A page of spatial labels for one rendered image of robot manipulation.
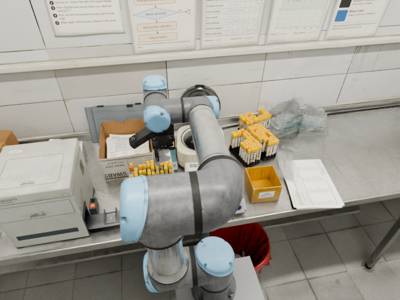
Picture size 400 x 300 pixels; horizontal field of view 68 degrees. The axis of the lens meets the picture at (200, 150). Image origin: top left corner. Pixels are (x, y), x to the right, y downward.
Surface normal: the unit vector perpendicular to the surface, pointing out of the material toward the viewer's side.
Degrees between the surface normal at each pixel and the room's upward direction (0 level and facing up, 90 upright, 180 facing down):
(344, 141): 0
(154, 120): 90
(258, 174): 90
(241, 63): 90
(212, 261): 7
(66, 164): 0
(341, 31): 95
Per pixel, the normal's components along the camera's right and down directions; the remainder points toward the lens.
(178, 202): 0.08, -0.21
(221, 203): 0.49, -0.03
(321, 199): 0.02, -0.74
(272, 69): 0.20, 0.65
